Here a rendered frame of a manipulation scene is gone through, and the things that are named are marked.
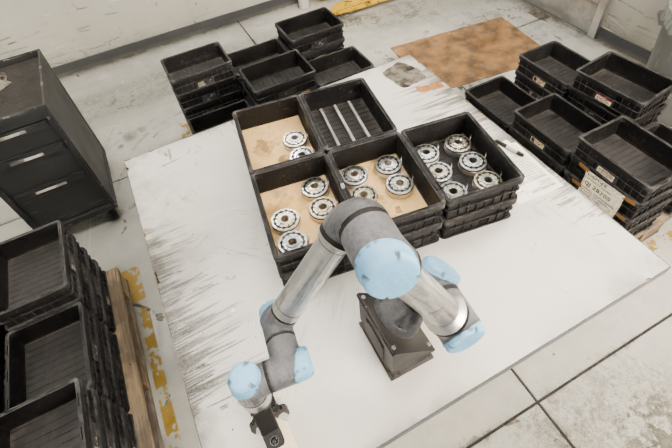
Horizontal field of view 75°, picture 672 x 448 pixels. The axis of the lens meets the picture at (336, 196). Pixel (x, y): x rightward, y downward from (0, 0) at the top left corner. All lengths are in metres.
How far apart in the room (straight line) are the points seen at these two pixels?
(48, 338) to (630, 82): 3.18
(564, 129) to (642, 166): 0.47
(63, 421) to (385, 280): 1.41
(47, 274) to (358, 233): 1.74
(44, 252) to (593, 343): 2.57
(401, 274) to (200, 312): 0.96
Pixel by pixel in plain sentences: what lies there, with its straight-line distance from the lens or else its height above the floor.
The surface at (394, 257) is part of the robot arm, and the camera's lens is 0.81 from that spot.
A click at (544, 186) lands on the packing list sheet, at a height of 0.70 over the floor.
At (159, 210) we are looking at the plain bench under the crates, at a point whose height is 0.70.
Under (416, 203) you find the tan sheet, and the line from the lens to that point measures 1.63.
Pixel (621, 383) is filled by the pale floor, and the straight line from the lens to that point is 2.43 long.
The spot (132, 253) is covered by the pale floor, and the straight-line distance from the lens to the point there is 2.88.
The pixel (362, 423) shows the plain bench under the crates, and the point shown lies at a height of 0.70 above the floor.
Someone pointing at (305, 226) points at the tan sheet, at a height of 0.83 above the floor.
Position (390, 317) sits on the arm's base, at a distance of 1.30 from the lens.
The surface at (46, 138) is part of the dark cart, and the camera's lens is 2.68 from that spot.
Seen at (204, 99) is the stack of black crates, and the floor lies 0.40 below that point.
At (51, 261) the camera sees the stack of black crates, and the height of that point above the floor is 0.49.
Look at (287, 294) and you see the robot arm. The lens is 1.08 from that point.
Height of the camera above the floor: 2.08
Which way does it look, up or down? 49 degrees down
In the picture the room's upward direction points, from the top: 7 degrees counter-clockwise
